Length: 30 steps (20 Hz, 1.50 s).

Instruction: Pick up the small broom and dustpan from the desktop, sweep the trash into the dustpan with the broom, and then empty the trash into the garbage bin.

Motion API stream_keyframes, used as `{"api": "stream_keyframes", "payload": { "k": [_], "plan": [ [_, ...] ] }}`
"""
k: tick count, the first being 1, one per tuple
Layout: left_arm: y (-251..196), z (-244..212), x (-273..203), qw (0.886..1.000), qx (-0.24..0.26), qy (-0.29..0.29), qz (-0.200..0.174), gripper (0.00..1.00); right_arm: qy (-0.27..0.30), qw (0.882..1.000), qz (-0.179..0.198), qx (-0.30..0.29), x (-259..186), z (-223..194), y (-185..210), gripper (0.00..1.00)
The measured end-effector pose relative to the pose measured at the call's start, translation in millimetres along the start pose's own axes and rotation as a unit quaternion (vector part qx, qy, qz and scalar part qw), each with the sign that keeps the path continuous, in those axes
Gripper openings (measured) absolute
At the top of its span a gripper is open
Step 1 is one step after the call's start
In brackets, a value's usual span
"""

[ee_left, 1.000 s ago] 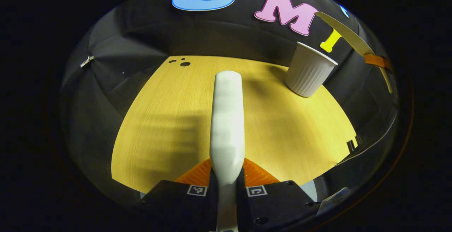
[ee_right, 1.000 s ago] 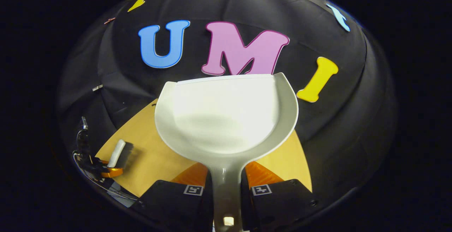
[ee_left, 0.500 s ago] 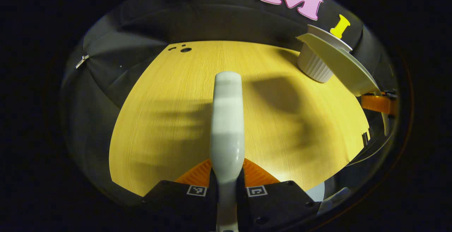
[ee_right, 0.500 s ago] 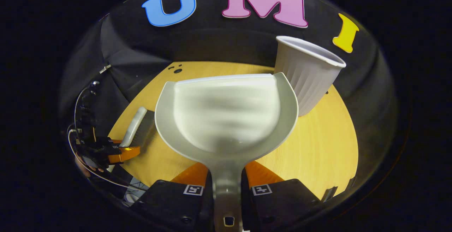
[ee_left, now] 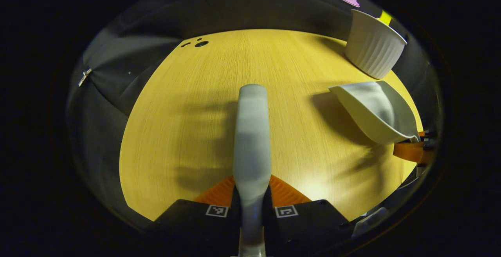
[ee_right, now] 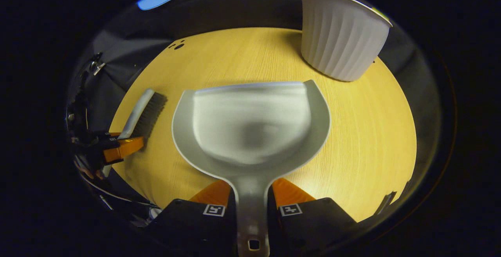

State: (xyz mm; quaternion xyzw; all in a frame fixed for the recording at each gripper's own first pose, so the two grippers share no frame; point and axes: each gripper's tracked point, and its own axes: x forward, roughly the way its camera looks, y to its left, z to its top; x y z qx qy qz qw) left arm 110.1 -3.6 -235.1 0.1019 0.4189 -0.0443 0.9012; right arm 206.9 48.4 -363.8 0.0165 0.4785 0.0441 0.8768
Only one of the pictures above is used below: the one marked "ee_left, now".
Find silver clip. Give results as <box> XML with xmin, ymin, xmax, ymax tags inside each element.
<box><xmin>78</xmin><ymin>68</ymin><xmax>93</xmax><ymax>87</ymax></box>

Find white dustpan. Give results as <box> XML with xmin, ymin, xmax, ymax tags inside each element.
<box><xmin>328</xmin><ymin>80</ymin><xmax>421</xmax><ymax>145</ymax></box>

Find white ribbed garbage bin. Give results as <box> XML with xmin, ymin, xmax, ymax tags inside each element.
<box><xmin>344</xmin><ymin>9</ymin><xmax>408</xmax><ymax>80</ymax></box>

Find black backdrop cloth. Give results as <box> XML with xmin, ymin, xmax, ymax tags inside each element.
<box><xmin>67</xmin><ymin>0</ymin><xmax>443</xmax><ymax>226</ymax></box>

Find small white broom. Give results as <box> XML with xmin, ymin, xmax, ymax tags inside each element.
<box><xmin>233</xmin><ymin>84</ymin><xmax>271</xmax><ymax>257</ymax></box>

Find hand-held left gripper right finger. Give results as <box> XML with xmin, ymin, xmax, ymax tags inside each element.
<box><xmin>261</xmin><ymin>175</ymin><xmax>353</xmax><ymax>252</ymax></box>

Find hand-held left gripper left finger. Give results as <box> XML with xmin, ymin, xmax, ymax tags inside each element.
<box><xmin>151</xmin><ymin>175</ymin><xmax>241</xmax><ymax>252</ymax></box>

